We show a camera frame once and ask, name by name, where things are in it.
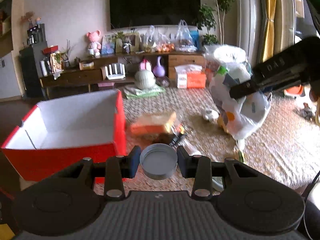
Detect white printed plastic bag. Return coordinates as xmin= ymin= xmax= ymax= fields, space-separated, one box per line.
xmin=208 ymin=62 xmax=273 ymax=140

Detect round metal tin lid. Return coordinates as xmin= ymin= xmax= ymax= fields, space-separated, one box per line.
xmin=140 ymin=144 xmax=178 ymax=180

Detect person's hand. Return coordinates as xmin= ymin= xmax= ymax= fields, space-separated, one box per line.
xmin=309 ymin=81 xmax=320 ymax=126

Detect green orange radio box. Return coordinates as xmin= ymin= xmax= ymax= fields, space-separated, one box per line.
xmin=284 ymin=85 xmax=305 ymax=98

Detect oval green clear-lid case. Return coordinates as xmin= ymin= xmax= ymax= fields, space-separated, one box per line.
xmin=212 ymin=177 xmax=224 ymax=192

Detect red cardboard box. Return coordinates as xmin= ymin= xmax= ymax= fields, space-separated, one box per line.
xmin=1 ymin=89 xmax=126 ymax=181

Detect large bag of fruit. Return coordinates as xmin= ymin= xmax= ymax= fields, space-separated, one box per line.
xmin=203 ymin=44 xmax=252 ymax=83

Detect cotton swabs pack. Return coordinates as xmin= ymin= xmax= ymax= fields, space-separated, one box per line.
xmin=183 ymin=140 xmax=202 ymax=155

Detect white standing air conditioner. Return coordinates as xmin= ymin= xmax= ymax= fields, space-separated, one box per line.
xmin=236 ymin=0 xmax=262 ymax=66

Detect yellow round fruit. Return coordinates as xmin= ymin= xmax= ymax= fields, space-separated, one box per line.
xmin=217 ymin=115 xmax=229 ymax=134

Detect yellow curtain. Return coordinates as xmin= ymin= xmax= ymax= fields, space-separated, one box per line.
xmin=262 ymin=0 xmax=277 ymax=62

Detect small white figurine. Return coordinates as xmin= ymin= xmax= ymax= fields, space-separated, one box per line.
xmin=201 ymin=108 xmax=219 ymax=121

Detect black snack packet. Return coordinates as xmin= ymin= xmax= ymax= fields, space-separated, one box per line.
xmin=159 ymin=133 xmax=187 ymax=147

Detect potted green tree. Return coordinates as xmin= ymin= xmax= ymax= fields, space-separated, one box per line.
xmin=196 ymin=0 xmax=235 ymax=46

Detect orange white tissue box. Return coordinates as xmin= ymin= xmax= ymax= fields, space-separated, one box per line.
xmin=175 ymin=64 xmax=207 ymax=89

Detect orange bread bag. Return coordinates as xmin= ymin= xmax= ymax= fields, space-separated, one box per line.
xmin=130 ymin=111 xmax=177 ymax=135

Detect clear bag dark contents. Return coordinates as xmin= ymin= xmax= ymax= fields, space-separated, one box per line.
xmin=175 ymin=20 xmax=197 ymax=53

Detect wooden tv console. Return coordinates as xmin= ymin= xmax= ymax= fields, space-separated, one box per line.
xmin=40 ymin=51 xmax=204 ymax=98

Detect folded green cloth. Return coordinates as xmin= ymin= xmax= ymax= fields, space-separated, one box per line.
xmin=123 ymin=85 xmax=165 ymax=99

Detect white router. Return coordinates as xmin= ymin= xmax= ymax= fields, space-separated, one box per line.
xmin=104 ymin=63 xmax=126 ymax=80

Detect purple gourd vase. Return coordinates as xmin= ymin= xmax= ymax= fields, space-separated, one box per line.
xmin=152 ymin=56 xmax=165 ymax=77

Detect clear bag with oranges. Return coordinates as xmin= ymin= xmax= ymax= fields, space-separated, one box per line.
xmin=142 ymin=25 xmax=175 ymax=53

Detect black television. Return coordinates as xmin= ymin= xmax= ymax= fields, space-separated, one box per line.
xmin=109 ymin=0 xmax=201 ymax=29

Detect black cabinet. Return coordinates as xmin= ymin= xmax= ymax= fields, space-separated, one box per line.
xmin=19 ymin=23 xmax=47 ymax=98

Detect pink teddy bear toy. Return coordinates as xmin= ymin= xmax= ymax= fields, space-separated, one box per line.
xmin=86 ymin=30 xmax=101 ymax=57

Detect picture frame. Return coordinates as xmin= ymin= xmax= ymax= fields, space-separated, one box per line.
xmin=114 ymin=31 xmax=140 ymax=54

